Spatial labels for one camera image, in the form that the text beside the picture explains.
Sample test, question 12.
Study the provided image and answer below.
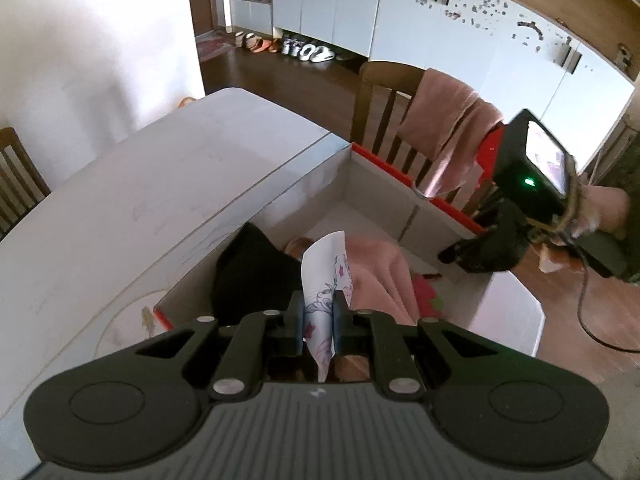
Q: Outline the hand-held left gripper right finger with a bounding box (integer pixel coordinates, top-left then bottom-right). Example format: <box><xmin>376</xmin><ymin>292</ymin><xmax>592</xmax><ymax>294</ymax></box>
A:
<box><xmin>331</xmin><ymin>291</ymin><xmax>506</xmax><ymax>402</ymax></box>

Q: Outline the person's dark clothing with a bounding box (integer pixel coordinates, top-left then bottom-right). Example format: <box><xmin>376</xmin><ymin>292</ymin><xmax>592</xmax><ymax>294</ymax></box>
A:
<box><xmin>595</xmin><ymin>122</ymin><xmax>640</xmax><ymax>283</ymax></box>

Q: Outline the patterned rug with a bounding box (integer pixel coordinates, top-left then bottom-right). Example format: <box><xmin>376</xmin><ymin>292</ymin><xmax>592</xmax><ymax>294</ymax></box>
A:
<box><xmin>195</xmin><ymin>31</ymin><xmax>236</xmax><ymax>64</ymax></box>

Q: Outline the row of shoes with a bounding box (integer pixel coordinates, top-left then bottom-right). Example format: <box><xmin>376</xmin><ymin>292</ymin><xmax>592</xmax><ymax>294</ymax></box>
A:
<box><xmin>235</xmin><ymin>30</ymin><xmax>356</xmax><ymax>64</ymax></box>

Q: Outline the floral printed packet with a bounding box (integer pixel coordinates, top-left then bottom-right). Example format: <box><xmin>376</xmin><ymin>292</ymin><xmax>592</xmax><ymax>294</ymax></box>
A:
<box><xmin>301</xmin><ymin>229</ymin><xmax>354</xmax><ymax>384</ymax></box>

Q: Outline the black cable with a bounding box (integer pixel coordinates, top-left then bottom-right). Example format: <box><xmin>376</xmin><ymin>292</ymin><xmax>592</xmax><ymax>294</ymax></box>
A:
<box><xmin>577</xmin><ymin>247</ymin><xmax>640</xmax><ymax>352</ymax></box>

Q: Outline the pink fringed scarf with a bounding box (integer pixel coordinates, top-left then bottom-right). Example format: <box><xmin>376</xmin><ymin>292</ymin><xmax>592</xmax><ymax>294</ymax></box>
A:
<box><xmin>396</xmin><ymin>67</ymin><xmax>505</xmax><ymax>199</ymax></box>

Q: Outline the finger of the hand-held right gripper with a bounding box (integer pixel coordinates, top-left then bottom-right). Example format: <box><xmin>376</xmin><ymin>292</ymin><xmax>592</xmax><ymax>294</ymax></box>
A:
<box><xmin>472</xmin><ymin>187</ymin><xmax>503</xmax><ymax>233</ymax></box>
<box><xmin>439</xmin><ymin>210</ymin><xmax>531</xmax><ymax>274</ymax></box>

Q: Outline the dark wooden chair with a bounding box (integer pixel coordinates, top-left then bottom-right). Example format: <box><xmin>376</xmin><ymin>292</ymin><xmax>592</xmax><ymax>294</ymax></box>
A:
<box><xmin>350</xmin><ymin>61</ymin><xmax>501</xmax><ymax>222</ymax></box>

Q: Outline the red cardboard box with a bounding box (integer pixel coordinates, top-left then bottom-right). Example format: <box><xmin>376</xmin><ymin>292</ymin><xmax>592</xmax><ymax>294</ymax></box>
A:
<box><xmin>152</xmin><ymin>141</ymin><xmax>546</xmax><ymax>361</ymax></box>

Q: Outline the black cloth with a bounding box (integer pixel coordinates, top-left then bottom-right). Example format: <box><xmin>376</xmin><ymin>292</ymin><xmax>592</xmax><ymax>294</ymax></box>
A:
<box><xmin>214</xmin><ymin>222</ymin><xmax>307</xmax><ymax>327</ymax></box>

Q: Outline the pink plush fruit toy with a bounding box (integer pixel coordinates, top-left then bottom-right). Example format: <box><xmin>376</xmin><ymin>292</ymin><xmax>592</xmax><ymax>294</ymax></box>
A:
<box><xmin>411</xmin><ymin>274</ymin><xmax>445</xmax><ymax>320</ymax></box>

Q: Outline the brown wooden chair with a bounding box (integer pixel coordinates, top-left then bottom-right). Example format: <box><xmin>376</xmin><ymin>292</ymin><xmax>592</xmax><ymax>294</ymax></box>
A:
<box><xmin>0</xmin><ymin>127</ymin><xmax>52</xmax><ymax>242</ymax></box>

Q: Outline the person's right hand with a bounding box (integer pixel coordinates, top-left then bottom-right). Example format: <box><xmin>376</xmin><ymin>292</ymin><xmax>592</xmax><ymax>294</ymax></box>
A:
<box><xmin>539</xmin><ymin>186</ymin><xmax>631</xmax><ymax>274</ymax></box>

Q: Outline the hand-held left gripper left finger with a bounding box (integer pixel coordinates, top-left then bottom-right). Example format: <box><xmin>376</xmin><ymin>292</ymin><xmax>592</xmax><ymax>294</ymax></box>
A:
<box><xmin>132</xmin><ymin>294</ymin><xmax>307</xmax><ymax>402</ymax></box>

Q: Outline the white cabinet row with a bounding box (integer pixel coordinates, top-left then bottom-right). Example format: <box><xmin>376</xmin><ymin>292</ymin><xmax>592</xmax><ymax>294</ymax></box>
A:
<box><xmin>230</xmin><ymin>0</ymin><xmax>640</xmax><ymax>161</ymax></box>

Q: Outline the pink fleece garment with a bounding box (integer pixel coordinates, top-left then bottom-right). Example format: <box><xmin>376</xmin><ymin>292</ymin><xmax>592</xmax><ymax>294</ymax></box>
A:
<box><xmin>285</xmin><ymin>235</ymin><xmax>422</xmax><ymax>329</ymax></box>

